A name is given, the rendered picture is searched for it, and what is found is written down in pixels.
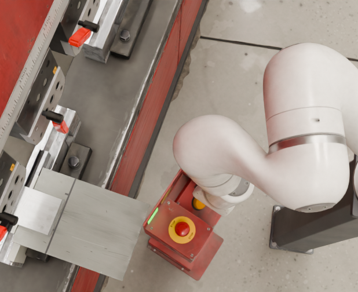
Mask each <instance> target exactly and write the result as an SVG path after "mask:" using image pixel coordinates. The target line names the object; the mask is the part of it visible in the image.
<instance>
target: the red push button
mask: <svg viewBox="0 0 358 292"><path fill-rule="evenodd" d="M189 231H190V227H189V225H188V224H187V223H186V222H183V221H181V222H178V223H177V224H176V226H175V232H176V234H177V235H178V236H181V237H183V236H187V235H188V234H189Z"/></svg>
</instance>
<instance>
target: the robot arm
mask: <svg viewBox="0 0 358 292"><path fill-rule="evenodd" d="M263 95H264V108H265V119H266V130H267V135H268V145H269V151H268V153H266V152H265V151H264V150H263V149H262V147H261V146H260V145H259V144H258V143H257V142H256V141H255V139H253V138H252V136H251V135H249V134H248V132H247V131H246V130H245V129H244V128H242V127H241V125H239V124H238V123H236V122H235V121H233V120H232V119H230V118H227V117H226V116H222V115H203V116H199V117H197V118H193V119H191V120H190V121H188V122H186V123H185V124H183V125H182V126H181V127H180V128H179V129H178V131H177V132H176V135H175V136H174V140H173V154H174V158H175V160H176V162H177V164H178V165H179V167H180V168H181V169H182V170H183V171H184V172H185V173H186V174H187V175H188V176H189V177H190V178H191V179H192V180H193V181H194V182H195V183H196V185H195V187H194V188H195V189H194V191H193V193H192V194H193V196H194V197H195V198H196V199H197V200H199V201H200V202H202V203H203V204H205V205H206V206H207V207H209V208H211V209H212V210H214V211H215V212H217V213H218V214H220V215H222V216H227V215H228V214H229V213H230V212H231V211H232V210H233V208H234V207H235V205H237V204H239V203H241V202H243V201H245V200H246V199H247V198H248V197H249V196H250V195H251V194H252V192H253V189H254V186H256V187H257V188H258V189H260V190H261V191H262V192H264V193H265V194H267V195H268V196H269V197H270V198H272V199H273V200H275V201H276V202H278V203H280V204H281V205H283V206H285V207H288V208H289V209H292V210H296V211H300V212H305V213H313V212H318V211H323V210H327V209H330V208H332V207H333V206H334V205H336V204H337V203H338V202H339V201H340V200H341V199H342V198H343V196H344V194H345V193H346V190H347V189H348V184H349V159H348V151H347V146H348V147H349V148H350V149H351V150H352V152H353V153H354V154H356V155H357V156H358V69H357V68H356V67H355V66H354V65H353V64H352V63H351V62H350V61H349V60H348V59H347V58H346V57H344V56H343V55H342V54H340V53H338V52H337V51H335V50H334V49H331V48H329V47H327V46H324V45H321V44H318V43H309V42H308V43H300V42H299V43H296V44H294V45H290V46H288V47H286V48H282V49H281V50H280V51H279V52H277V53H276V54H275V55H274V56H273V57H272V58H271V60H270V61H269V63H268V64H267V65H266V68H265V71H264V77H263ZM353 189H354V192H355V195H356V198H357V200H358V161H357V163H356V166H355V169H354V171H353Z"/></svg>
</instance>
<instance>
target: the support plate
mask: <svg viewBox="0 0 358 292"><path fill-rule="evenodd" d="M73 182H74V178H72V177H70V176H66V175H64V174H61V173H58V172H56V171H53V170H49V169H47V168H44V167H43V168H42V171H41V173H40V175H39V178H38V180H37V182H36V185H35V187H34V190H36V191H39V192H43V193H45V194H48V195H51V196H54V197H56V198H59V199H64V200H65V201H66V200H67V197H68V195H65V193H67V194H69V192H70V189H71V187H72V184H73ZM64 204H65V202H64ZM64 204H63V206H62V209H63V207H64ZM149 207H150V204H147V203H144V202H141V201H139V200H136V199H133V198H130V197H127V196H124V195H121V194H118V193H116V192H112V191H110V190H107V189H104V188H101V187H98V186H96V185H93V184H89V183H87V182H84V181H81V180H78V179H76V182H75V184H74V187H73V189H72V191H71V194H70V197H69V199H68V202H67V204H66V206H65V209H64V211H63V214H62V216H61V219H60V221H59V224H58V226H57V229H56V231H55V233H54V236H53V239H52V241H51V244H50V246H49V249H48V252H47V253H46V254H48V255H50V256H53V257H56V258H59V259H61V260H64V261H67V262H70V263H73V264H75V265H79V266H80V267H84V268H87V269H89V270H92V271H95V272H98V273H101V274H103V275H106V276H109V277H112V278H114V279H118V280H120V281H123V278H124V277H125V273H126V271H127V267H128V265H129V262H130V259H131V257H132V254H133V251H134V248H135V246H136V243H137V240H138V237H139V235H140V232H141V229H142V227H143V223H144V221H145V218H146V215H147V213H148V209H149ZM62 209H61V211H62ZM60 214H61V212H60ZM60 214H59V216H60ZM59 216H58V219H59ZM58 219H57V221H56V223H55V226H54V229H55V227H56V224H57V222H58ZM52 234H53V231H52V233H51V236H49V235H45V234H43V233H40V232H37V231H35V230H32V229H29V228H26V227H23V226H21V225H19V226H18V227H17V230H16V232H15V235H14V237H13V239H12V242H14V243H17V244H20V245H22V246H25V247H28V248H31V249H33V250H36V251H40V252H41V253H45V251H46V249H47V246H48V244H49V241H50V238H51V237H52Z"/></svg>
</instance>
